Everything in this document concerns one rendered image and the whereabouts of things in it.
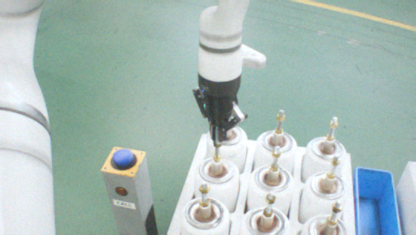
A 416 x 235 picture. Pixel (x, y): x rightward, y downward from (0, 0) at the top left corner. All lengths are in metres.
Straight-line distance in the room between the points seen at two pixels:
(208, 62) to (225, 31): 0.06
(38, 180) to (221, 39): 0.41
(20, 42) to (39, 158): 0.15
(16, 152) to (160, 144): 1.03
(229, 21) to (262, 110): 0.85
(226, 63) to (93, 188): 0.67
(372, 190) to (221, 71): 0.67
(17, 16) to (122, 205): 0.51
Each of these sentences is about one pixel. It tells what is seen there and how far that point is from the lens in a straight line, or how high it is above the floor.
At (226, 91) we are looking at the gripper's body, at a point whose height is 0.48.
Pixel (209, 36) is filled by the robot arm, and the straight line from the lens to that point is 0.61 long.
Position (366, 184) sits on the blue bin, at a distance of 1.14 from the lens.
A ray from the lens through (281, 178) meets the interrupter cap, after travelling 0.83.
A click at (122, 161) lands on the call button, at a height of 0.33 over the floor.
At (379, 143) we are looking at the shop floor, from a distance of 1.39.
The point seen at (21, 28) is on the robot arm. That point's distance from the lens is 0.42.
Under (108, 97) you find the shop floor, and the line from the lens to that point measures 1.52.
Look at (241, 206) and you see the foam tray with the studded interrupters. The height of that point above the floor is 0.18.
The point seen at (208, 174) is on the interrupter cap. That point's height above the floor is 0.25.
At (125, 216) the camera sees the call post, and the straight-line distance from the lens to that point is 0.86.
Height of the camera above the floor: 0.85
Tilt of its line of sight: 38 degrees down
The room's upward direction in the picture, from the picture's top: straight up
